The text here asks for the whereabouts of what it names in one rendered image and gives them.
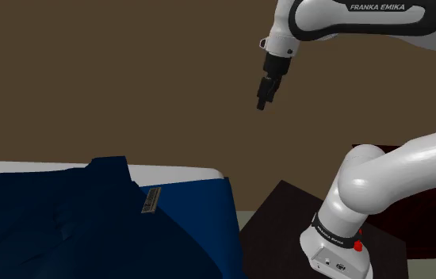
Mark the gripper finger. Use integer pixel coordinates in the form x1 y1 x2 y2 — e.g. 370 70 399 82
266 77 283 104
256 76 273 112

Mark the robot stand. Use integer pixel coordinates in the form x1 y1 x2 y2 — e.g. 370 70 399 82
239 179 410 279

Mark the grey remote control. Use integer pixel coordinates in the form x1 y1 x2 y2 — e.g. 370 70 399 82
140 186 163 215

